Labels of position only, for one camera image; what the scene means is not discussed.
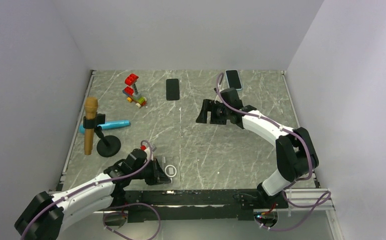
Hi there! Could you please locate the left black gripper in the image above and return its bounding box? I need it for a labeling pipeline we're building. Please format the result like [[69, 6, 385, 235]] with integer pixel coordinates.
[[131, 157, 171, 186]]

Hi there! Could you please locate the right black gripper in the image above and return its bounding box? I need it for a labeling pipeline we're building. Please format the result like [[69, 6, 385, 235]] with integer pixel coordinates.
[[196, 99, 231, 125]]

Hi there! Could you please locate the phone with blue case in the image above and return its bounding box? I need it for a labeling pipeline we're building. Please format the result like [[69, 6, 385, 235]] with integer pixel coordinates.
[[225, 69, 243, 91]]

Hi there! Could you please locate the black phone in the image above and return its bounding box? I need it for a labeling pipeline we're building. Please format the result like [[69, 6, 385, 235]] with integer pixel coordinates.
[[166, 78, 180, 101]]

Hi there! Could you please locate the clear magsafe phone case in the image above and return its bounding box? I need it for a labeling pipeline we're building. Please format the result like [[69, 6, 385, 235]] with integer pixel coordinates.
[[161, 156, 181, 189]]

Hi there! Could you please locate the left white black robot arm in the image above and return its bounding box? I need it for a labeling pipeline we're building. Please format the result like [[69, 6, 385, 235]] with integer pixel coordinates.
[[14, 147, 176, 240]]

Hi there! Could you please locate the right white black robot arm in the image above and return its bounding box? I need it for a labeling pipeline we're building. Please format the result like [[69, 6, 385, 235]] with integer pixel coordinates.
[[196, 88, 319, 208]]

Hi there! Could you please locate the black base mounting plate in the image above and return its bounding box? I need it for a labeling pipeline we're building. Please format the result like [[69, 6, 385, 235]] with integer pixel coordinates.
[[106, 189, 288, 223]]

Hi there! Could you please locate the blue marker pen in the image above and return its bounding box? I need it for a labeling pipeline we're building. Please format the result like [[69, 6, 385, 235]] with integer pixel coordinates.
[[78, 120, 131, 134]]

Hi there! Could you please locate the colourful toy brick car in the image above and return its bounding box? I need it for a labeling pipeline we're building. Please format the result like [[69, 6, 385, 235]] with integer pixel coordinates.
[[122, 73, 147, 108]]

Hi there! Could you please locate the brown toy microphone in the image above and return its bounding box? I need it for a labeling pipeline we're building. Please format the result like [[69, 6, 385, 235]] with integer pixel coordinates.
[[84, 96, 98, 156]]

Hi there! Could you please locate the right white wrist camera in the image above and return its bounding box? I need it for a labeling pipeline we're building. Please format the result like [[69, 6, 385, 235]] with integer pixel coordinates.
[[215, 95, 222, 103]]

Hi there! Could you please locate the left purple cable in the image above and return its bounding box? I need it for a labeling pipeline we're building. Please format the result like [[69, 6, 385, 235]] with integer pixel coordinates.
[[20, 140, 162, 240]]

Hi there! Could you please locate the purple cable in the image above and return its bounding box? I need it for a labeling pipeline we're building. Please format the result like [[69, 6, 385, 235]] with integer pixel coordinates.
[[20, 140, 162, 240], [215, 72, 332, 232]]

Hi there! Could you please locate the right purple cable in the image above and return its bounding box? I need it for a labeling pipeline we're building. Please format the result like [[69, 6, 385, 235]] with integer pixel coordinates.
[[215, 72, 332, 232]]

